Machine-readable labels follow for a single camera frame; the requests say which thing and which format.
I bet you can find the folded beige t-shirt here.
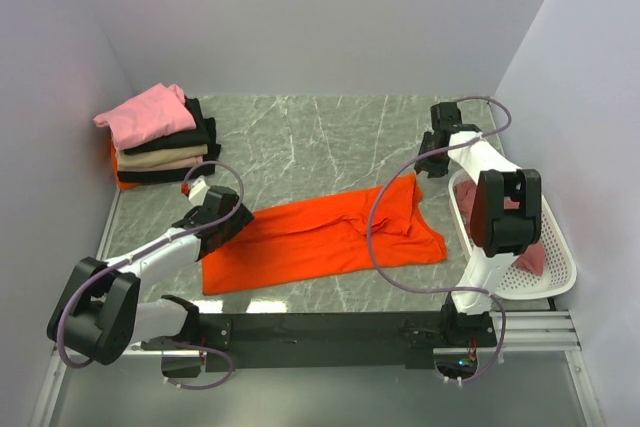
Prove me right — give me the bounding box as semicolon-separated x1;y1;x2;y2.
115;144;208;172

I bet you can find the orange t-shirt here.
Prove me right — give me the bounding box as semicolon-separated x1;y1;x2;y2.
201;174;447;295
109;142;141;191

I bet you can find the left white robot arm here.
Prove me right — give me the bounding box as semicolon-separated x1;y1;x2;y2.
46;186;254;369

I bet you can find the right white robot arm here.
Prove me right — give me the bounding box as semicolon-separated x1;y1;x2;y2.
414;101;542;345

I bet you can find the aluminium frame rail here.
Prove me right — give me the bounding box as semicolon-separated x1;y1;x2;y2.
492;311;581;352

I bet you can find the dusty red t-shirt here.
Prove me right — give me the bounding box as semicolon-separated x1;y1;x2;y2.
454;180;544;276

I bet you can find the folded pink t-shirt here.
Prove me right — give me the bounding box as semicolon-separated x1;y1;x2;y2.
93;83;196;151

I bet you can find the folded orange t-shirt bottom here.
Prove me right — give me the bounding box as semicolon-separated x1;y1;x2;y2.
109;142;141;191

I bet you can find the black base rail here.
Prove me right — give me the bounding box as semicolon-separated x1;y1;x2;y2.
141;310;504;379

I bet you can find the white perforated laundry basket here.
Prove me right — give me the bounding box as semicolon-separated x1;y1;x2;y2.
448;171;577;301

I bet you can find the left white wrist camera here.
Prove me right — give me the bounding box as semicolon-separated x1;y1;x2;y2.
180;176;210;206

